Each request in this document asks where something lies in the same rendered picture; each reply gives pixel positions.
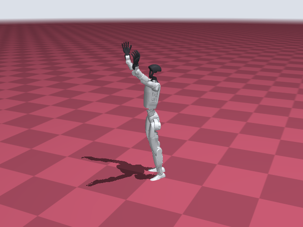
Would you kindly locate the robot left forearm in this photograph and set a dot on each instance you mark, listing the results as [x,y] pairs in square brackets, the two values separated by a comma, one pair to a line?
[140,75]

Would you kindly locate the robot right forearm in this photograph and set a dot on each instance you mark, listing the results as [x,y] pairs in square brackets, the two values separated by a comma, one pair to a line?
[129,62]

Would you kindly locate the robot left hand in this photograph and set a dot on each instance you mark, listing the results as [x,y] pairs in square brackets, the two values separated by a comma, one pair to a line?
[136,58]

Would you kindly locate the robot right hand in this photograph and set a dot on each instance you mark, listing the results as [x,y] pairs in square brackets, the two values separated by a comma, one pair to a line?
[126,49]

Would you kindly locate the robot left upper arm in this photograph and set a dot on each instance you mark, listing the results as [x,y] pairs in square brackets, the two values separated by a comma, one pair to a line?
[154,86]

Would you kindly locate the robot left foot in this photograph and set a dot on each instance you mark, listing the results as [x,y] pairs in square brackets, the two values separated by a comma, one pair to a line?
[157,177]

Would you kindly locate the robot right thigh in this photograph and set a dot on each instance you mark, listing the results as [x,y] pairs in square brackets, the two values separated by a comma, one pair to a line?
[147,125]

